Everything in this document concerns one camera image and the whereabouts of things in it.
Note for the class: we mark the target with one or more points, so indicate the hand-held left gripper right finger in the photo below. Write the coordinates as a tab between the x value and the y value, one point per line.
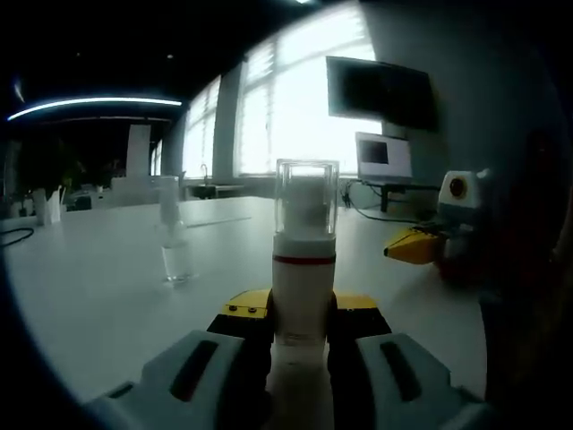
403	380

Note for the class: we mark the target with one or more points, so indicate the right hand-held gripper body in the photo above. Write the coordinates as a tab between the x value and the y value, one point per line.
461	192

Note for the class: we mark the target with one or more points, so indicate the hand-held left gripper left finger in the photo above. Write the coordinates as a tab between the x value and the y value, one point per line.
197	376

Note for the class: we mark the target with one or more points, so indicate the beige pump bottle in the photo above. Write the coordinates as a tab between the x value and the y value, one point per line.
304	291

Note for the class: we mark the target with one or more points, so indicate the clear pump bottle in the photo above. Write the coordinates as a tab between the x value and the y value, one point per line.
177	260

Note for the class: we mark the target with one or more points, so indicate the clear pump bottle cover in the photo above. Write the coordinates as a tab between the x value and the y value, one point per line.
306	170
168	197

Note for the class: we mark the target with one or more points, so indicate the black laptop stand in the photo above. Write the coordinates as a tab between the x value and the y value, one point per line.
383	199

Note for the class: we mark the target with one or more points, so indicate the white laptop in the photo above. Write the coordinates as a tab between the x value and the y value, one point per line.
385	154

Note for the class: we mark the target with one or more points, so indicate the white low partition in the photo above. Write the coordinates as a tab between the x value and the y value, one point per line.
134	192

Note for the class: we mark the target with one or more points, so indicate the potted green plant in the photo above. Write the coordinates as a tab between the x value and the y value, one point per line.
48	206

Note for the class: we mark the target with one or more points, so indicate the curved ceiling light strip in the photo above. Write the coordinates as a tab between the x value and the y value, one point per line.
89	105

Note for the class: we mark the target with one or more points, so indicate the black wall monitor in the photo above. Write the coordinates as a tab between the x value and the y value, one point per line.
380	92

